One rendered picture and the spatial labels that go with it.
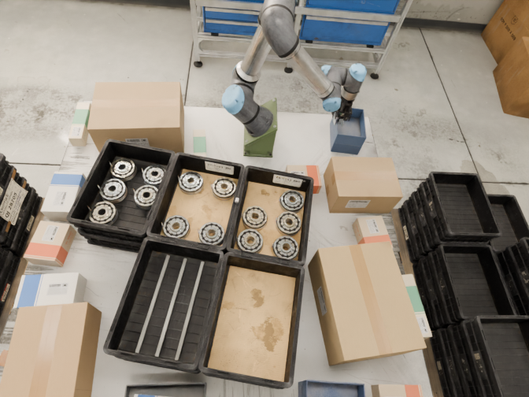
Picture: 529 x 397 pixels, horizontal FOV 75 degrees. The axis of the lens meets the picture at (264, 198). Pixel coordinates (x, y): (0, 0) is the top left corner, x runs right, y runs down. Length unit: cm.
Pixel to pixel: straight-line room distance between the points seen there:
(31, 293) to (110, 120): 77
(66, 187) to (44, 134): 141
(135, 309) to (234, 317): 35
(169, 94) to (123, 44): 194
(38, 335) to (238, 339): 65
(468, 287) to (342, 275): 103
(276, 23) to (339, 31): 196
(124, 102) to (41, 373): 113
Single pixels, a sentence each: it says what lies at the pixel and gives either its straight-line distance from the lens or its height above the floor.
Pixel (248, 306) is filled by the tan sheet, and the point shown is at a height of 83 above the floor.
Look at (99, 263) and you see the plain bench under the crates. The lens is 160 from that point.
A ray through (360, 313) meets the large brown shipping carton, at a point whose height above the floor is 90.
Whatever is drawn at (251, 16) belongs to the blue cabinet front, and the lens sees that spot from 310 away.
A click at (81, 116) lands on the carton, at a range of 200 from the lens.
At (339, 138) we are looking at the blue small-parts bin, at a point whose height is 81.
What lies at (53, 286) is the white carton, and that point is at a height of 79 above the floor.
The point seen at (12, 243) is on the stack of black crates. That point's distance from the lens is 232.
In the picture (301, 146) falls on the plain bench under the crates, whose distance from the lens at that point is 187.
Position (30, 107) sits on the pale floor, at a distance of 332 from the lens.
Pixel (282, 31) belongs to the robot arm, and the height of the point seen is 140.
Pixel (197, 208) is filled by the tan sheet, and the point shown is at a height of 83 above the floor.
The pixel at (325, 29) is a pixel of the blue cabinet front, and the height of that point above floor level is 43.
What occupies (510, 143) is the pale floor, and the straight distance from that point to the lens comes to 371.
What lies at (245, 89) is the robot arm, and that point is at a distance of 162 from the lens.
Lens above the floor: 212
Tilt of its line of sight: 59 degrees down
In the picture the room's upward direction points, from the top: 11 degrees clockwise
